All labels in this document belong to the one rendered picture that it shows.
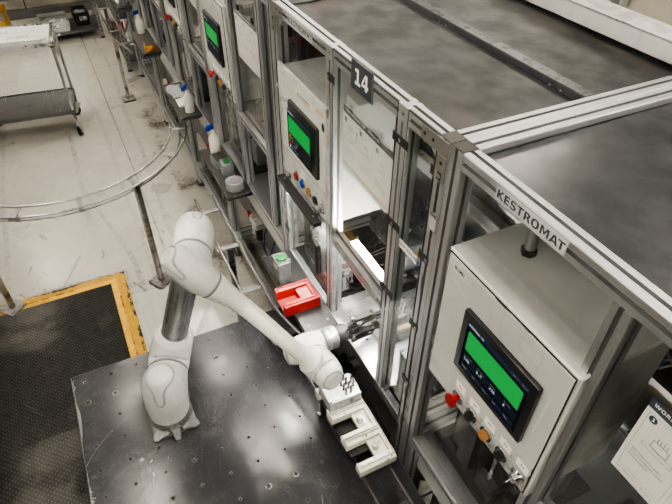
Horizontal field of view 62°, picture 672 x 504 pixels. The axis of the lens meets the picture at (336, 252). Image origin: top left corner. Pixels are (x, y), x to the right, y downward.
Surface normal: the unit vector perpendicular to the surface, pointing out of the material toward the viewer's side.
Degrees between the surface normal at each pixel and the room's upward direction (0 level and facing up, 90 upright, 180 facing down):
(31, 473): 0
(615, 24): 90
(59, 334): 0
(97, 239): 0
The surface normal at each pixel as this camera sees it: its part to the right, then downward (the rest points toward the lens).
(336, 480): 0.00, -0.75
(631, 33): -0.90, 0.29
